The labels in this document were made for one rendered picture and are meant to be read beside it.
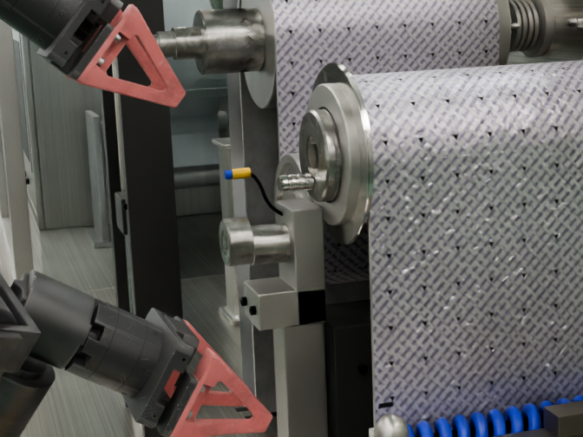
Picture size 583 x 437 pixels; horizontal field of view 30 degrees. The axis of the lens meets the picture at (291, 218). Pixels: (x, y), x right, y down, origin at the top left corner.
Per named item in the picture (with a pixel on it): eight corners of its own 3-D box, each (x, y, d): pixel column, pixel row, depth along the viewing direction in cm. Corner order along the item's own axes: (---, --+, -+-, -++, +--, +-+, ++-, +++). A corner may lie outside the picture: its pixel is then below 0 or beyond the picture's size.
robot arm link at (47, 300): (18, 287, 73) (22, 250, 79) (-28, 365, 75) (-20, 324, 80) (109, 328, 76) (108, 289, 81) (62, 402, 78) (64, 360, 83)
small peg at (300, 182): (275, 184, 89) (278, 172, 88) (308, 181, 90) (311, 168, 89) (280, 196, 88) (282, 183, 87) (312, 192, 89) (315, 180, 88)
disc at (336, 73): (311, 225, 97) (304, 58, 94) (316, 225, 97) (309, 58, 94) (370, 262, 83) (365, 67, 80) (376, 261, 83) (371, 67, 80)
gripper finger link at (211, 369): (256, 475, 80) (143, 429, 76) (231, 440, 86) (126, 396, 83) (298, 393, 79) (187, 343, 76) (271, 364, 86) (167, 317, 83)
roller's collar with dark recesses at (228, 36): (194, 73, 112) (190, 9, 111) (250, 69, 114) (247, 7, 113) (207, 76, 106) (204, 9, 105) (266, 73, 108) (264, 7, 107)
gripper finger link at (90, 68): (160, 140, 79) (52, 63, 76) (143, 131, 86) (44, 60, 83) (213, 65, 80) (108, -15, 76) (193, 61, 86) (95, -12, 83)
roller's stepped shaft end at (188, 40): (138, 61, 109) (135, 29, 108) (196, 57, 111) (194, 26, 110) (143, 62, 106) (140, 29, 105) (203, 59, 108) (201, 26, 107)
